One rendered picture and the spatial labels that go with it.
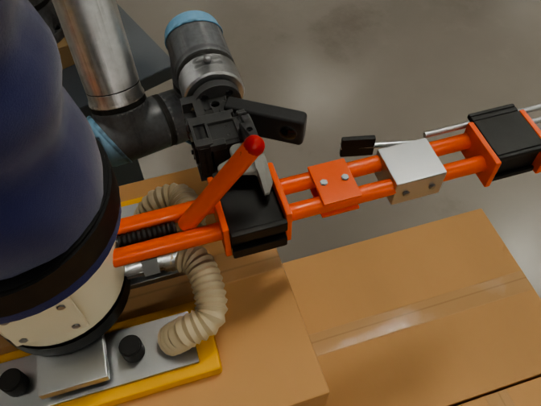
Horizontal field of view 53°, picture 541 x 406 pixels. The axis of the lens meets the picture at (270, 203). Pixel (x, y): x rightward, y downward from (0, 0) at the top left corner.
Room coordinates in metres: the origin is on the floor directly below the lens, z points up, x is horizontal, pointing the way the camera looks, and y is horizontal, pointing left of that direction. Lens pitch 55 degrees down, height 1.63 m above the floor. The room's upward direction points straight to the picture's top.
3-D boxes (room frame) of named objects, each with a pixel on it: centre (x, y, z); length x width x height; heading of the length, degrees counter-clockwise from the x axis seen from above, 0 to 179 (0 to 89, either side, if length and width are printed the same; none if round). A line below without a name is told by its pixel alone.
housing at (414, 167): (0.44, -0.18, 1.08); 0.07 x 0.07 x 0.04; 17
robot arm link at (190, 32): (0.67, 0.11, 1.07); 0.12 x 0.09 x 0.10; 17
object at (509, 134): (0.47, -0.31, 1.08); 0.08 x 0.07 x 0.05; 107
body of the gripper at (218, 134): (0.51, 0.07, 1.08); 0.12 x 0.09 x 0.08; 17
